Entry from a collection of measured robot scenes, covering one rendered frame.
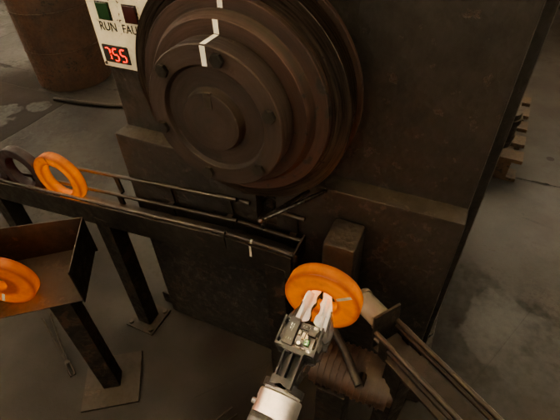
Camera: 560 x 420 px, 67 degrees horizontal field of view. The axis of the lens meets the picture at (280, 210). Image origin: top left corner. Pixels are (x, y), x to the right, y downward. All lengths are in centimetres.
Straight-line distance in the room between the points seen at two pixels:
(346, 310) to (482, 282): 131
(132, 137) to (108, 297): 95
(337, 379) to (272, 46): 78
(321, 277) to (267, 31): 43
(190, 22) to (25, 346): 156
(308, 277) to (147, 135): 68
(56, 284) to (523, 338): 167
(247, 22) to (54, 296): 88
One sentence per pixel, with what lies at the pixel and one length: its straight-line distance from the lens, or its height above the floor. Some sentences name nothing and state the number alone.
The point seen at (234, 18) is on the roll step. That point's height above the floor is 128.
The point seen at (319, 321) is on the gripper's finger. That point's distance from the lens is 80.
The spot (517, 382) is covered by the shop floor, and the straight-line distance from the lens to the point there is 186.
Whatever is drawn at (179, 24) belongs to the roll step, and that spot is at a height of 126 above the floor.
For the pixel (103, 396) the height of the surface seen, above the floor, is 1.
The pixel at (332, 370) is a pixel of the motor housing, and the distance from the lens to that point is 112.
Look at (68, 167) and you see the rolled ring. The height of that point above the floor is 74.
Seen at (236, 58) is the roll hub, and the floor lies 124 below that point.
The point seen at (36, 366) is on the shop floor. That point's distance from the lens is 197.
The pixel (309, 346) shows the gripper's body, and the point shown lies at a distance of 75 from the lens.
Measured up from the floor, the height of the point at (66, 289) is 60.
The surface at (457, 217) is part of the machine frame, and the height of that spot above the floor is 87.
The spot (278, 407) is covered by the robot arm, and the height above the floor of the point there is 83.
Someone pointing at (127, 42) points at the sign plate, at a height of 113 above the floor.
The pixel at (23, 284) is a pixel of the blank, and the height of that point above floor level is 68.
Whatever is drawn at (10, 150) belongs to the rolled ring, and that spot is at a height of 75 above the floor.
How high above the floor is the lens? 151
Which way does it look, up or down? 42 degrees down
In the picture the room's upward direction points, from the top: 2 degrees counter-clockwise
